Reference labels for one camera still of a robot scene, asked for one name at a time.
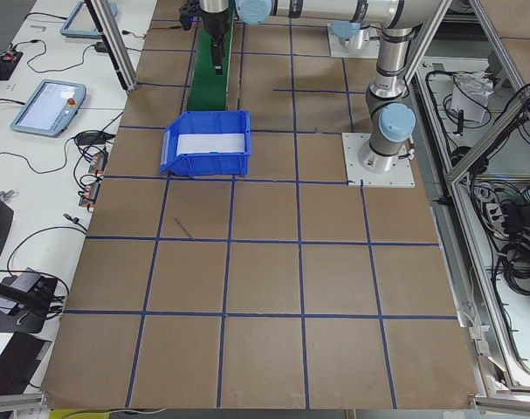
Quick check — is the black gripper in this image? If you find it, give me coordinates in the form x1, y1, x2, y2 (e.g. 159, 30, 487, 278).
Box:
202, 10, 228, 76

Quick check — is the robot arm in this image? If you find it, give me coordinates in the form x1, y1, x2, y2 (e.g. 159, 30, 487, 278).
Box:
345, 26, 416, 175
234, 1, 448, 97

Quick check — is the green conveyor belt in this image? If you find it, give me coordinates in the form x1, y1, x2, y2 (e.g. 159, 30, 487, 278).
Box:
187, 5, 233, 111

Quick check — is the blue left storage bin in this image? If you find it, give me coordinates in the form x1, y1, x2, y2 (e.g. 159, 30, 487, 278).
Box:
160, 110, 251, 178

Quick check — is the black power adapter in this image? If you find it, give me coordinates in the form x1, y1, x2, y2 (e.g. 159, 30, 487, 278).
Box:
93, 41, 108, 54

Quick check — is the teach pendant far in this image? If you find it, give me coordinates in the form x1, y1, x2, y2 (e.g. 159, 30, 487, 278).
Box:
59, 1, 100, 39

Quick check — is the teach pendant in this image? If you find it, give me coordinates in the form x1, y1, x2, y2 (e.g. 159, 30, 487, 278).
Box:
59, 1, 100, 39
10, 79, 86, 137

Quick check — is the teach pendant near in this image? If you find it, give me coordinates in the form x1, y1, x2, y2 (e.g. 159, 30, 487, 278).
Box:
10, 79, 86, 137

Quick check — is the aluminium frame post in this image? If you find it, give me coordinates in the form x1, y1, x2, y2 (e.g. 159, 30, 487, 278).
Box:
85, 0, 138, 92

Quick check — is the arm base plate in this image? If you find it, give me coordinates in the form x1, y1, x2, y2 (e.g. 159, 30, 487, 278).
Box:
341, 133, 416, 189
327, 21, 380, 59

